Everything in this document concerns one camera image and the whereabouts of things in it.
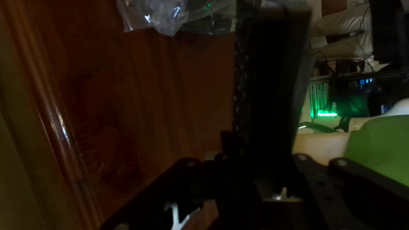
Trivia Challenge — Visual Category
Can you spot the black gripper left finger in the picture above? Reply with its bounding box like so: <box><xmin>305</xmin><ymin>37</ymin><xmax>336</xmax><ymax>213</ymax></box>
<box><xmin>101</xmin><ymin>131</ymin><xmax>240</xmax><ymax>230</ymax></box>

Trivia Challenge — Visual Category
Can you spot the black remote control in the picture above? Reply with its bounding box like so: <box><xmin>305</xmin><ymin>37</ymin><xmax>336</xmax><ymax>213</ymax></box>
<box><xmin>231</xmin><ymin>0</ymin><xmax>314</xmax><ymax>202</ymax></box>

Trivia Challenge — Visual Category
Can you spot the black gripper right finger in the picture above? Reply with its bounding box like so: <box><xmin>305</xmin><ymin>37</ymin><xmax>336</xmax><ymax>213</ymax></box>
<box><xmin>293</xmin><ymin>154</ymin><xmax>409</xmax><ymax>230</ymax></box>

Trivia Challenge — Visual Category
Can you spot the bright green plastic object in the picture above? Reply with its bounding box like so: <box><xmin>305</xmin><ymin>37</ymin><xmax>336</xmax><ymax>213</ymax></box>
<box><xmin>344</xmin><ymin>114</ymin><xmax>409</xmax><ymax>190</ymax></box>

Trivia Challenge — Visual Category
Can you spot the crumpled plastic bag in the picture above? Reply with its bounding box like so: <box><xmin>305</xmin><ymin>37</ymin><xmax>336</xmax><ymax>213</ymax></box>
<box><xmin>116</xmin><ymin>0</ymin><xmax>240</xmax><ymax>37</ymax></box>

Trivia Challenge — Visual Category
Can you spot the brown wooden counter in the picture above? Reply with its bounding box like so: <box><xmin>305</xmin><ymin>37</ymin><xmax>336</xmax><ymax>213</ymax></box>
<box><xmin>0</xmin><ymin>0</ymin><xmax>240</xmax><ymax>230</ymax></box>

